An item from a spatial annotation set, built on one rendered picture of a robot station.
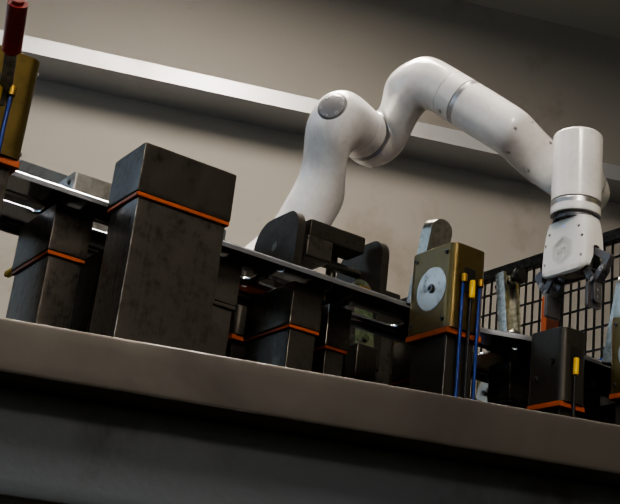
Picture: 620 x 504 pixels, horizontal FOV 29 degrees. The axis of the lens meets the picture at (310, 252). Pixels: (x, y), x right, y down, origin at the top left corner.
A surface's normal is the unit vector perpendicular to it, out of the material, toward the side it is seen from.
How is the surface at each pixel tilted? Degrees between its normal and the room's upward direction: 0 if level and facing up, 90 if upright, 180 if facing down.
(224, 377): 90
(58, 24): 90
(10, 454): 90
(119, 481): 90
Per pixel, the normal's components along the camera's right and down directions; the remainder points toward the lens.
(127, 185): -0.82, -0.29
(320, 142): -0.65, 0.33
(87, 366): 0.25, -0.32
